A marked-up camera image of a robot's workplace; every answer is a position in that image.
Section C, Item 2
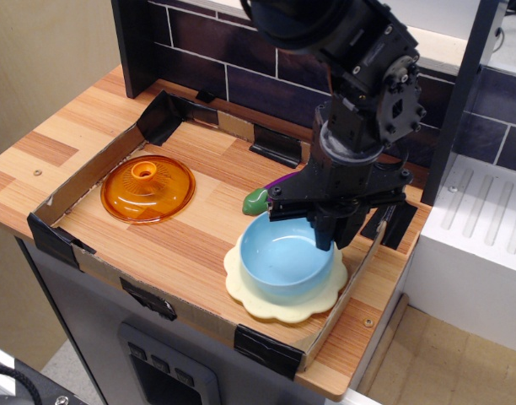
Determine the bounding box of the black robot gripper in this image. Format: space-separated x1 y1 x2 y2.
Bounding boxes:
268 158 413 251

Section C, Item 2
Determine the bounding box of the light blue plastic bowl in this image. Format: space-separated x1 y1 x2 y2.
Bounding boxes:
239 213 334 297

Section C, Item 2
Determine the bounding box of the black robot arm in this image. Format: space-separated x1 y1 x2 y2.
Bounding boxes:
242 1 426 251

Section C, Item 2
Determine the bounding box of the cream scalloped plastic plate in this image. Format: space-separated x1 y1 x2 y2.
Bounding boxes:
224 240 348 323

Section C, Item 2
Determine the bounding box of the purple toy eggplant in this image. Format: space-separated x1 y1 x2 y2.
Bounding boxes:
242 172 297 216

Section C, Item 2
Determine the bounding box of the white toy sink drainboard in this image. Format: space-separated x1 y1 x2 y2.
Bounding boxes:
404 155 516 350

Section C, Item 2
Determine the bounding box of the orange transparent pot lid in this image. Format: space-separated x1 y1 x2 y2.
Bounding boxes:
100 155 196 225

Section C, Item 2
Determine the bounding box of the cardboard tray border with tape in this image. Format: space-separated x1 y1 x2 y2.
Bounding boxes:
26 89 419 381

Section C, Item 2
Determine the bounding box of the dark left shelf panel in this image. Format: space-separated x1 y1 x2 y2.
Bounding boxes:
110 0 159 99

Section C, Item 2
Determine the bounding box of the dark grey vertical post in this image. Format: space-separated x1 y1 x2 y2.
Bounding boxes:
421 1 508 206

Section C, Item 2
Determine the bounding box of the black cable bottom left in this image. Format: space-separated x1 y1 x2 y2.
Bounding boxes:
0 364 42 405

